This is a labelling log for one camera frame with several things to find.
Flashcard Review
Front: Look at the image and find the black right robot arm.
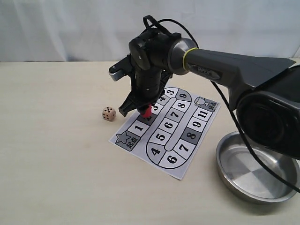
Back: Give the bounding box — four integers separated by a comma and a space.
109, 31, 300, 159

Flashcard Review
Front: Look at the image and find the paper game board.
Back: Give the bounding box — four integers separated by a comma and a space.
109, 87, 221, 180

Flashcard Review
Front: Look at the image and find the white curtain backdrop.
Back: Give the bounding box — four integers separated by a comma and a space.
0, 0, 300, 62

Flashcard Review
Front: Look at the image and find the wooden die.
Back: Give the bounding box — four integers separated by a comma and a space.
102, 106, 116, 121

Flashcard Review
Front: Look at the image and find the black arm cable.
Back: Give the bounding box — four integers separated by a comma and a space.
142, 15, 300, 192

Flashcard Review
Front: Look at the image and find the red cylinder game piece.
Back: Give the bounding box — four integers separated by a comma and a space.
140, 105, 152, 118

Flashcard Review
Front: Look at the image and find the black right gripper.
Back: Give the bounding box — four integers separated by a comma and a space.
119, 67, 170, 117

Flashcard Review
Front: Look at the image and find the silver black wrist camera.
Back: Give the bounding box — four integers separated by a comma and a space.
109, 55, 133, 81

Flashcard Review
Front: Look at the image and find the steel round bowl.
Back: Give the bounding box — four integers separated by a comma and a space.
216, 131, 300, 204

